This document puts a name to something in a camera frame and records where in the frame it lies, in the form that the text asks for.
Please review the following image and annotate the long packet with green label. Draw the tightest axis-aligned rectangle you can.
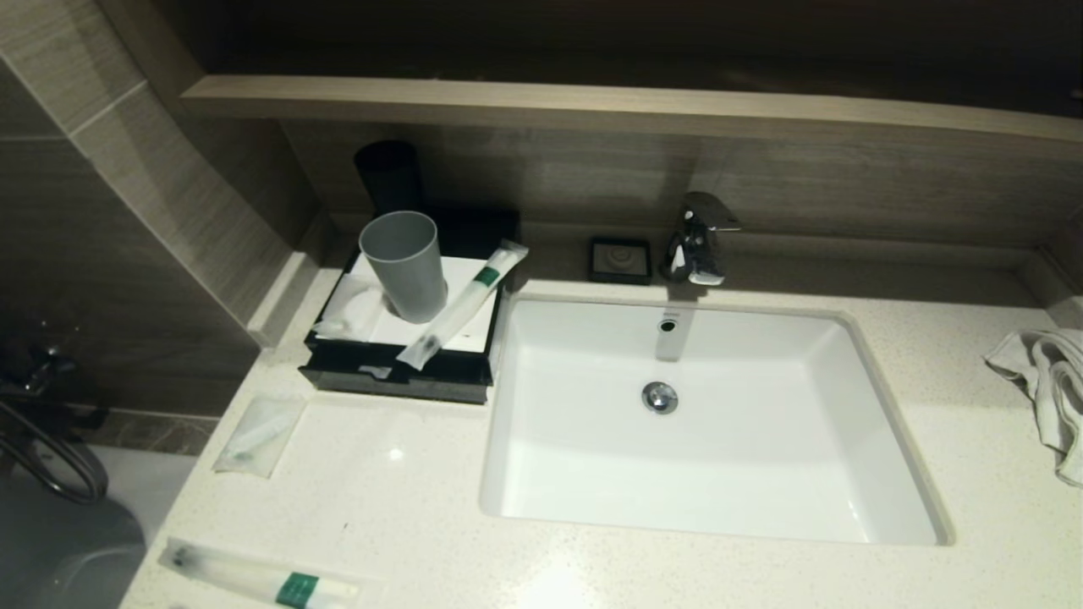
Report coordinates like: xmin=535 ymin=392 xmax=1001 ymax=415
xmin=159 ymin=537 xmax=361 ymax=609
xmin=396 ymin=240 xmax=530 ymax=371

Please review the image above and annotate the black amenity box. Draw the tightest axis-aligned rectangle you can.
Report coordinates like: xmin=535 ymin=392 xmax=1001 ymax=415
xmin=303 ymin=207 xmax=522 ymax=390

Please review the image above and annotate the white rectangular mat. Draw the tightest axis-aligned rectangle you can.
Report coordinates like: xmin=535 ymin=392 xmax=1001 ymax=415
xmin=320 ymin=252 xmax=503 ymax=355

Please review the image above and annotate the black square soap dish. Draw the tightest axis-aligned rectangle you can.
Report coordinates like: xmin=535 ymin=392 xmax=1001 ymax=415
xmin=589 ymin=236 xmax=653 ymax=285

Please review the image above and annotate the grey plastic cup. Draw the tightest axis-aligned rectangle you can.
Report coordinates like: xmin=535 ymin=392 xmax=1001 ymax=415
xmin=359 ymin=211 xmax=448 ymax=325

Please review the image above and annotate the chrome faucet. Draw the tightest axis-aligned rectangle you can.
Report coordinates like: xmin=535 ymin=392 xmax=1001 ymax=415
xmin=662 ymin=191 xmax=743 ymax=287

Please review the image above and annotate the small white pouch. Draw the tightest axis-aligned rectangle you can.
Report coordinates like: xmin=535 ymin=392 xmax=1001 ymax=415
xmin=314 ymin=283 xmax=384 ymax=342

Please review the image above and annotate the black plastic cup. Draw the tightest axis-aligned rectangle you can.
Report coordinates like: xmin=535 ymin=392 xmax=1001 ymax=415
xmin=354 ymin=140 xmax=427 ymax=217

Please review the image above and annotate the white rectangular sink basin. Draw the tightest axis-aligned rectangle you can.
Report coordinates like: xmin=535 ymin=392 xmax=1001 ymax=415
xmin=479 ymin=294 xmax=955 ymax=546

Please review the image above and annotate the small clear plastic packet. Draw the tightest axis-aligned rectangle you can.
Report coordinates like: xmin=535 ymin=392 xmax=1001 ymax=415
xmin=213 ymin=394 xmax=308 ymax=480

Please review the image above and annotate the white crumpled towel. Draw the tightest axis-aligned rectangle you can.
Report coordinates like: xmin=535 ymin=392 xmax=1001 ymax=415
xmin=984 ymin=328 xmax=1083 ymax=488

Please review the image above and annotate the grey toilet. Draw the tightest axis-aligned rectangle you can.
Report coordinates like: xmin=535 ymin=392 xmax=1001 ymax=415
xmin=0 ymin=470 xmax=150 ymax=609

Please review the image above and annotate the light wooden wall shelf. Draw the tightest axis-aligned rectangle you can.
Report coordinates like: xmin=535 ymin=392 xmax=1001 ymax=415
xmin=181 ymin=74 xmax=1083 ymax=146

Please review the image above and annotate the black looped hose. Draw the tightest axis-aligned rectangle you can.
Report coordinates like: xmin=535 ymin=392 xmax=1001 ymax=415
xmin=0 ymin=398 xmax=110 ymax=507

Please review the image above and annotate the chrome wall valve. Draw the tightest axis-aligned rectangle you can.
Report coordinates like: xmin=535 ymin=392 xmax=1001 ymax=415
xmin=0 ymin=338 xmax=79 ymax=400

